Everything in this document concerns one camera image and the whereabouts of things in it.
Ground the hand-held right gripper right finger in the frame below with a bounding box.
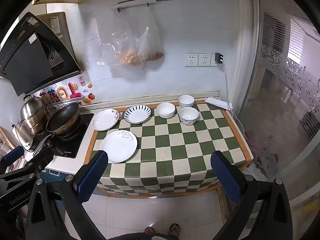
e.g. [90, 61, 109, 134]
[210, 151, 293, 240]

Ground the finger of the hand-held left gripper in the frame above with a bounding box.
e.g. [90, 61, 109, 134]
[0, 147, 54, 180]
[0, 145, 25, 167]

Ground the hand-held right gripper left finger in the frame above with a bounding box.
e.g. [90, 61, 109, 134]
[26, 149, 109, 240]

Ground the large white plate grey flower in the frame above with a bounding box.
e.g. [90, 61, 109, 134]
[100, 130, 138, 164]

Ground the white plate red floral print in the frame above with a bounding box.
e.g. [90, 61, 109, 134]
[91, 109, 120, 131]

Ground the blue striped white plate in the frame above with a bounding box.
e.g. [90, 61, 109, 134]
[124, 104, 152, 124]

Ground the plain white bowl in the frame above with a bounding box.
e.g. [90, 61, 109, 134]
[156, 102, 176, 119]

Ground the stainless steel kettle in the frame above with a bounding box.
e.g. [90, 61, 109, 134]
[11, 122, 34, 153]

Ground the black induction cooktop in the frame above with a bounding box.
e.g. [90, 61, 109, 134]
[32, 112, 95, 159]

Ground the blue base cabinet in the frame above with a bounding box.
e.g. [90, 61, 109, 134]
[41, 169, 66, 232]

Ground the stainless steel steamer pot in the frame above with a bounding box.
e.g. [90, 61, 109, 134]
[19, 94, 52, 137]

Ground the black frying pan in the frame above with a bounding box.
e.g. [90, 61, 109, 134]
[32, 102, 82, 156]

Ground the green checkered tablecloth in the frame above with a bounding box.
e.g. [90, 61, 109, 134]
[84, 100, 252, 197]

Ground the white bowl with printed pattern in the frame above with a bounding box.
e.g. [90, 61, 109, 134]
[179, 107, 199, 126]

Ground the white power strip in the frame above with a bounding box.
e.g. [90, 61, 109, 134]
[205, 96, 234, 111]

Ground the tall white bowl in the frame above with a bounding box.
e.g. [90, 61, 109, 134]
[177, 94, 195, 108]

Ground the black range hood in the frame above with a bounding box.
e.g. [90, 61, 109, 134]
[0, 11, 84, 97]

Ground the large clear plastic bag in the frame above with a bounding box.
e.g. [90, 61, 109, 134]
[97, 10, 145, 68]

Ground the small clear plastic bag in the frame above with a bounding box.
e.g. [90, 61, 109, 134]
[137, 7, 165, 62]

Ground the group of colourful wall stickers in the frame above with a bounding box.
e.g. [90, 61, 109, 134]
[40, 75, 95, 106]

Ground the white cable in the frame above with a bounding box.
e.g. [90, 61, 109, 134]
[220, 64, 245, 136]

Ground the white wall socket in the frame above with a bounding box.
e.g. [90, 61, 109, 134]
[185, 53, 199, 67]
[198, 54, 211, 67]

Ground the white wall rail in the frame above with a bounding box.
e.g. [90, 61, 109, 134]
[109, 0, 172, 12]

